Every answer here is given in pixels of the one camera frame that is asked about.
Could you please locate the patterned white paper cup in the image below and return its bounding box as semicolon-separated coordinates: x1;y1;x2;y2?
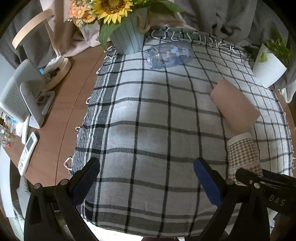
227;133;263;185

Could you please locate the pink plastic cup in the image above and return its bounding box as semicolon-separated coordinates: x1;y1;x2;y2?
210;79;260;135

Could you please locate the white remote control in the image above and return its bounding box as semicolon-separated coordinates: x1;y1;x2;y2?
18;132;38;176

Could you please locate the clutter of small desk items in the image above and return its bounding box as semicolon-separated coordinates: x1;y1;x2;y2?
1;110;23;149

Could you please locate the white cube projector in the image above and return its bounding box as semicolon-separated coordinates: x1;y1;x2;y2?
1;59;55;129

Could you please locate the checkered grey tablecloth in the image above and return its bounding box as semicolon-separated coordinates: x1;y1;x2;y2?
72;27;293;237

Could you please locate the green plant in white pot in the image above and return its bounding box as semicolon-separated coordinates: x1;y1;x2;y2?
252;27;292;88

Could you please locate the wooden desk lamp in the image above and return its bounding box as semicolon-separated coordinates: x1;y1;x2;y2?
12;9;71;91

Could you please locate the clear plastic jar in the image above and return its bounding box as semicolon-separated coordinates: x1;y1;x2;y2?
144;41;194;69

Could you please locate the pink curtain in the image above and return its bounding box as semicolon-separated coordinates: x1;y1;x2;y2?
40;1;193;57

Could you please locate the sunflower bouquet in blue vase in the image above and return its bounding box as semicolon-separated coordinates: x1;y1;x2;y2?
69;1;184;55

